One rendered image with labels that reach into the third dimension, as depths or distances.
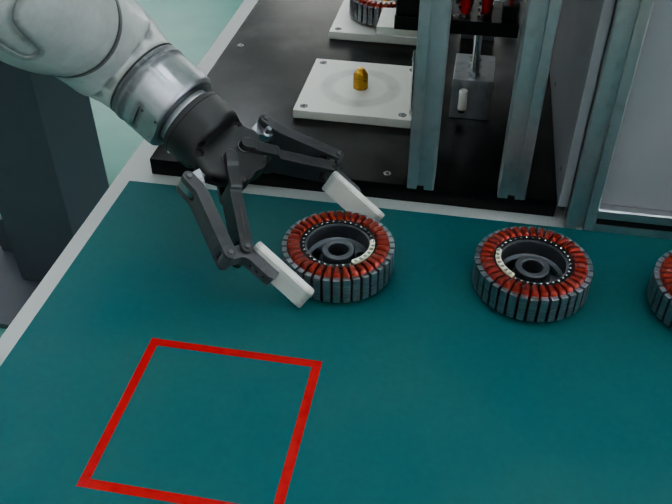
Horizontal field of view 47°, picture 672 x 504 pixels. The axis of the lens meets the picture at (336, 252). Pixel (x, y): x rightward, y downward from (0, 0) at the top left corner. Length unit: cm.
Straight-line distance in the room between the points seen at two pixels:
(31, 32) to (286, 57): 57
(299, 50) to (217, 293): 51
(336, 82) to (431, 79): 27
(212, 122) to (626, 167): 42
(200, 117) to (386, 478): 38
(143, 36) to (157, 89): 5
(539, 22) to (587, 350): 31
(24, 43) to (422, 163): 43
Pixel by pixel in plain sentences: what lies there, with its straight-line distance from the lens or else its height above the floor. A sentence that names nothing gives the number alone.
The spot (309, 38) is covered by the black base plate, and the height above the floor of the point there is 77.
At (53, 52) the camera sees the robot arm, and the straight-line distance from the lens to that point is 68.
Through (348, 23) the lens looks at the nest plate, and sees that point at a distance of 124.
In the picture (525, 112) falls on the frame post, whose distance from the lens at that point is 83.
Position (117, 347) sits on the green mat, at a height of 75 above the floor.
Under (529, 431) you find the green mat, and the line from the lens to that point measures 67.
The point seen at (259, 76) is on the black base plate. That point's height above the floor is 77.
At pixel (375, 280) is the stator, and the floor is 77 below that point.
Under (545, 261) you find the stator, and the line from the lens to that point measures 78.
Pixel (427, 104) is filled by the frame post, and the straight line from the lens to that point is 83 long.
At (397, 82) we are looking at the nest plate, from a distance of 106.
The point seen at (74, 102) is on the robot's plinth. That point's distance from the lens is 178.
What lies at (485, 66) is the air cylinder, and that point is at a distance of 103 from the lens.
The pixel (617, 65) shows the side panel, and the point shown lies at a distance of 79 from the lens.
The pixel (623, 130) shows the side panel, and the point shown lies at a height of 87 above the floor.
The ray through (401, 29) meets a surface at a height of 88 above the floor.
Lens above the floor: 126
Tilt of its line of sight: 39 degrees down
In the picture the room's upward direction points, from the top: straight up
